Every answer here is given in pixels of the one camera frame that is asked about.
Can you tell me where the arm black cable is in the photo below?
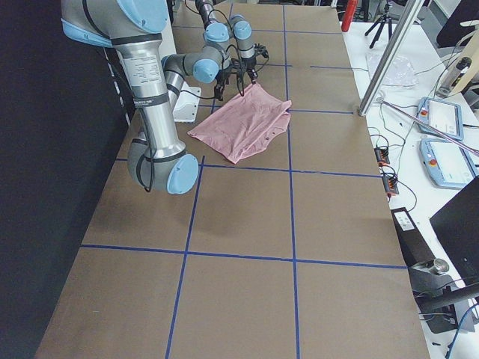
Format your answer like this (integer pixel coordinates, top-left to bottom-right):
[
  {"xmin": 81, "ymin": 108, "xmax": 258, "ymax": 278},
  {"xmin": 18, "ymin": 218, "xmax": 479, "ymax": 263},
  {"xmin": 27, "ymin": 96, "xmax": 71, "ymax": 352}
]
[{"xmin": 179, "ymin": 44, "xmax": 248, "ymax": 100}]

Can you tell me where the orange terminal block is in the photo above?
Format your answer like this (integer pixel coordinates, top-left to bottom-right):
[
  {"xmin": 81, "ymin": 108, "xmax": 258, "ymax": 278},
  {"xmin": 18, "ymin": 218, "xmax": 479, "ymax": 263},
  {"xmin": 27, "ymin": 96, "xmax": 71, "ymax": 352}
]
[
  {"xmin": 374, "ymin": 146, "xmax": 390, "ymax": 167},
  {"xmin": 382, "ymin": 173, "xmax": 399, "ymax": 197}
]

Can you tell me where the blue teach pendant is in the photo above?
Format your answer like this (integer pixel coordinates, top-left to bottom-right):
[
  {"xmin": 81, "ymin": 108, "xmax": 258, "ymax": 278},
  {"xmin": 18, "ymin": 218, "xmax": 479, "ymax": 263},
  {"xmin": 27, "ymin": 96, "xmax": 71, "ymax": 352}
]
[
  {"xmin": 417, "ymin": 97, "xmax": 464, "ymax": 141},
  {"xmin": 419, "ymin": 138, "xmax": 478, "ymax": 189}
]

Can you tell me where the black clamp metal knob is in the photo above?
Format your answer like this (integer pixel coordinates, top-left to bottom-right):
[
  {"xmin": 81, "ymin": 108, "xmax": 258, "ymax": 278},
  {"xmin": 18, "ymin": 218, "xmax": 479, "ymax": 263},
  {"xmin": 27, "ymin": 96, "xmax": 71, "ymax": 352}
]
[{"xmin": 408, "ymin": 260, "xmax": 478, "ymax": 334}]

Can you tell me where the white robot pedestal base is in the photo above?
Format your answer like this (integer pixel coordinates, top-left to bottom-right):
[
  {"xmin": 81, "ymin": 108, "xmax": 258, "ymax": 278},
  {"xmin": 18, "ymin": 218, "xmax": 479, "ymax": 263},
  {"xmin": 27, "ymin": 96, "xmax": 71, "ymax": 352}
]
[{"xmin": 159, "ymin": 23, "xmax": 201, "ymax": 123}]

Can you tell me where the near blue teach pendant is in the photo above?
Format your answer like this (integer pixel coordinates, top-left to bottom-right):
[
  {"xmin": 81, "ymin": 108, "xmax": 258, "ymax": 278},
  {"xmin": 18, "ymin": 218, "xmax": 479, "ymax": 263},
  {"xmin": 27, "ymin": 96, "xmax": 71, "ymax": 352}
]
[{"xmin": 419, "ymin": 138, "xmax": 478, "ymax": 189}]

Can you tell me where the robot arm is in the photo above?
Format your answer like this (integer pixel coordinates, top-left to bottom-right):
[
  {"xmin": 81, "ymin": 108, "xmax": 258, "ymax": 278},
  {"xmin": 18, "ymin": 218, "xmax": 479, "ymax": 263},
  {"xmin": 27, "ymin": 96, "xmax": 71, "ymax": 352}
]
[
  {"xmin": 61, "ymin": 1, "xmax": 256, "ymax": 194},
  {"xmin": 181, "ymin": 1, "xmax": 269, "ymax": 84}
]

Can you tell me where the black box white label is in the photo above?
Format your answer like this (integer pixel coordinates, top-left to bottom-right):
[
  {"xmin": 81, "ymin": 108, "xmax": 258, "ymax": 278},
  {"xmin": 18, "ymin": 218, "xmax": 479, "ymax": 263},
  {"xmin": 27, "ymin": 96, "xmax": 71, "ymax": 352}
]
[{"xmin": 391, "ymin": 207, "xmax": 436, "ymax": 267}]

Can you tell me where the blue cable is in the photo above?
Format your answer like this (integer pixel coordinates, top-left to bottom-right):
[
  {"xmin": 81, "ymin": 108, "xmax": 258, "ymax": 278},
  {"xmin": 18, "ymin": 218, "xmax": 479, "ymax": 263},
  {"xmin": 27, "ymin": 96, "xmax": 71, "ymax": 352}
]
[{"xmin": 445, "ymin": 298, "xmax": 479, "ymax": 359}]

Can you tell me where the black camera tripod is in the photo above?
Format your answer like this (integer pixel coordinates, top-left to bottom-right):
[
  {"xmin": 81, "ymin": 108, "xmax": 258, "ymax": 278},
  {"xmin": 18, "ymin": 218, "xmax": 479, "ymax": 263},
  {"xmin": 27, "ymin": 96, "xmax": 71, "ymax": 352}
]
[{"xmin": 364, "ymin": 1, "xmax": 393, "ymax": 49}]

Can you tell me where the black office chair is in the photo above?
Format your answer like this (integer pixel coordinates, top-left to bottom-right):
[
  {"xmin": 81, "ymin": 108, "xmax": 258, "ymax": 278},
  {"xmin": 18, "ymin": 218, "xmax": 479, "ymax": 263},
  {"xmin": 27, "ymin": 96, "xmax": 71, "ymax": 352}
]
[{"xmin": 436, "ymin": 0, "xmax": 478, "ymax": 48}]

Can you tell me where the black monitor corner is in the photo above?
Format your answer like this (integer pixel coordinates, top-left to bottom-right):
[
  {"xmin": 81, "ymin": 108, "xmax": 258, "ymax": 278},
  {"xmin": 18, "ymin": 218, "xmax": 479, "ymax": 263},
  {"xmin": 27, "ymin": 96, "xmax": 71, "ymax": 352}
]
[{"xmin": 430, "ymin": 177, "xmax": 479, "ymax": 277}]

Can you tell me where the grey cardboard in plastic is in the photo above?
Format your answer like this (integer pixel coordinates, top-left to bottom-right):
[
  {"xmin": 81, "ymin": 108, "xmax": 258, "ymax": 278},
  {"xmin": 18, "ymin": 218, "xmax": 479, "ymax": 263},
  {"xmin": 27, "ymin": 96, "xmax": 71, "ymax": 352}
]
[{"xmin": 365, "ymin": 52, "xmax": 418, "ymax": 88}]

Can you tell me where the far blue teach pendant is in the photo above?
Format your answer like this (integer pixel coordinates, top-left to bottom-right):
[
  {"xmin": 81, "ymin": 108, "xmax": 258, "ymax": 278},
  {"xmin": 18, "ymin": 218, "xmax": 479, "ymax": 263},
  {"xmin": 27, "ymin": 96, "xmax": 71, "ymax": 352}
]
[{"xmin": 417, "ymin": 97, "xmax": 464, "ymax": 141}]

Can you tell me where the pink Snoopy t-shirt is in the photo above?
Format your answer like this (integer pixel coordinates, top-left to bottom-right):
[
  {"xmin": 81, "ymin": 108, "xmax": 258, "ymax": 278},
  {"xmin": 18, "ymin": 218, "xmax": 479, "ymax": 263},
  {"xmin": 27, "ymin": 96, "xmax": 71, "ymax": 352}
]
[{"xmin": 188, "ymin": 83, "xmax": 292, "ymax": 164}]

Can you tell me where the red cylinder object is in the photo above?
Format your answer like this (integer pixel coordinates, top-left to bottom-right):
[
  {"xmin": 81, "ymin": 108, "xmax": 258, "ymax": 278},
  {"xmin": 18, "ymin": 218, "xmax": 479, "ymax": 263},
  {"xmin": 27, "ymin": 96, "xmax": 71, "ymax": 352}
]
[{"xmin": 341, "ymin": 0, "xmax": 358, "ymax": 32}]

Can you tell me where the near orange terminal block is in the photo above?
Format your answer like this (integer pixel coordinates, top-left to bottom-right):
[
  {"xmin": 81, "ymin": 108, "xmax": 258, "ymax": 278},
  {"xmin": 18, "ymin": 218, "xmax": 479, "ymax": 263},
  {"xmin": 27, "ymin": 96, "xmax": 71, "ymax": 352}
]
[{"xmin": 382, "ymin": 173, "xmax": 399, "ymax": 197}]

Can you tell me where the aluminium frame post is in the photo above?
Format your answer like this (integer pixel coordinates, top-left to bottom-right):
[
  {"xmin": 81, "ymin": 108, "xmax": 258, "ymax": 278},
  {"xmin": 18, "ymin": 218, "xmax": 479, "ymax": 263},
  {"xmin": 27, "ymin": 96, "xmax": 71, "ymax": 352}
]
[{"xmin": 359, "ymin": 0, "xmax": 424, "ymax": 117}]

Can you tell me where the far orange terminal block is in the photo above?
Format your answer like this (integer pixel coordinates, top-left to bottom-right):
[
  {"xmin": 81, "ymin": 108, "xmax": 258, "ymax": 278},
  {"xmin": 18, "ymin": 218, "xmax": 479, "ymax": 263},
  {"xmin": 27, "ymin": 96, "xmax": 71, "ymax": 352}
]
[{"xmin": 374, "ymin": 146, "xmax": 390, "ymax": 167}]

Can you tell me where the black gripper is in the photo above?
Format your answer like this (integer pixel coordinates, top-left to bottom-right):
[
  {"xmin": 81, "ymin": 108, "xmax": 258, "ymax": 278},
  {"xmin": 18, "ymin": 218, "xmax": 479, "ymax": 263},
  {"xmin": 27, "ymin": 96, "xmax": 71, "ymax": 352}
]
[
  {"xmin": 214, "ymin": 59, "xmax": 243, "ymax": 101},
  {"xmin": 237, "ymin": 43, "xmax": 269, "ymax": 84}
]

